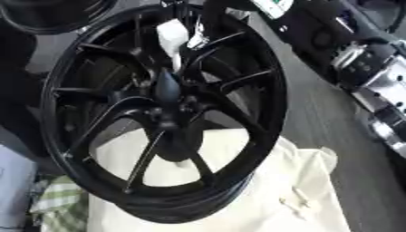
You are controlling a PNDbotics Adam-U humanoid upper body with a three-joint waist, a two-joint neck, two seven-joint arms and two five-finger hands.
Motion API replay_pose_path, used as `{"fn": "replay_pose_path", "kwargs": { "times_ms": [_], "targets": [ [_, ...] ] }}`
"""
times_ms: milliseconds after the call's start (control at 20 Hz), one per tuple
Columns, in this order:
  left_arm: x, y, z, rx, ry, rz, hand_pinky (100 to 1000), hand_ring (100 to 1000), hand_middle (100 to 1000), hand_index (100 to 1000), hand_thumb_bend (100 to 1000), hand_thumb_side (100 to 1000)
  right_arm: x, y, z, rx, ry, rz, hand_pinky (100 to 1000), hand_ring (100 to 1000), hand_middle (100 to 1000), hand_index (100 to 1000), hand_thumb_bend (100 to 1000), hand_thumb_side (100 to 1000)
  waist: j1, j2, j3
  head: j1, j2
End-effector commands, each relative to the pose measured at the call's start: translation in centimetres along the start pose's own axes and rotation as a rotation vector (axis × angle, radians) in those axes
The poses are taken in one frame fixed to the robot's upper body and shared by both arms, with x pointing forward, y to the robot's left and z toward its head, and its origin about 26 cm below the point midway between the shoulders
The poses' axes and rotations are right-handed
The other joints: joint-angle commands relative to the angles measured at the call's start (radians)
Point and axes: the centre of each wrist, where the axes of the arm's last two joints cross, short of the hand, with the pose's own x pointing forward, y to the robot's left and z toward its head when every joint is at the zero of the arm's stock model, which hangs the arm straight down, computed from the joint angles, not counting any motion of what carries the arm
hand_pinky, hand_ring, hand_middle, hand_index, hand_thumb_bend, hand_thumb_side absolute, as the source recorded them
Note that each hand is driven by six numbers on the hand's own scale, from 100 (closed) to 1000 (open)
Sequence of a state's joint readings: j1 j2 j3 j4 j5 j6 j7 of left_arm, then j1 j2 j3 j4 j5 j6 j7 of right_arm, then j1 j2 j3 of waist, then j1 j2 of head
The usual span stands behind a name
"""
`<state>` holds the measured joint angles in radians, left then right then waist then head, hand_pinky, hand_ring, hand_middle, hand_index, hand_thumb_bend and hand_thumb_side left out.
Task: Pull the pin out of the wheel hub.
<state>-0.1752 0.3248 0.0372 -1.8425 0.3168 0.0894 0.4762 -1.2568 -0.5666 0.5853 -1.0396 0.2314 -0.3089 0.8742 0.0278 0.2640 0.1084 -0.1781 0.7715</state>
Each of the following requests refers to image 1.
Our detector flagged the black spoked wheel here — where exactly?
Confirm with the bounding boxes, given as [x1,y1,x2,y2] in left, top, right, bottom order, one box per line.
[39,3,291,225]

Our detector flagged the black round tyre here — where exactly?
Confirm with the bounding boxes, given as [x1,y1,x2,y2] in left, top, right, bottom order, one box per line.
[0,0,120,34]

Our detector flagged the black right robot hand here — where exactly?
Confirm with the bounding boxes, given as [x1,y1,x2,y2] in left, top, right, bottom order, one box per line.
[153,0,257,104]

